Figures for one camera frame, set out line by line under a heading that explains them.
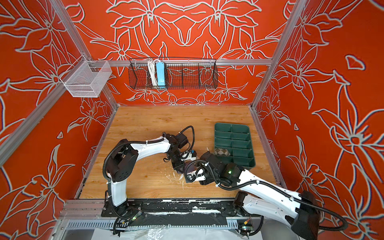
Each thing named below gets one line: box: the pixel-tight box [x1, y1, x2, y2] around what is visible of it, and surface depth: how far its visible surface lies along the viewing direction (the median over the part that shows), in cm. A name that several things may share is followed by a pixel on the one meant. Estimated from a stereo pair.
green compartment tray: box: [214, 122, 256, 170], surface depth 95 cm
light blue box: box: [156, 62, 166, 89], surface depth 91 cm
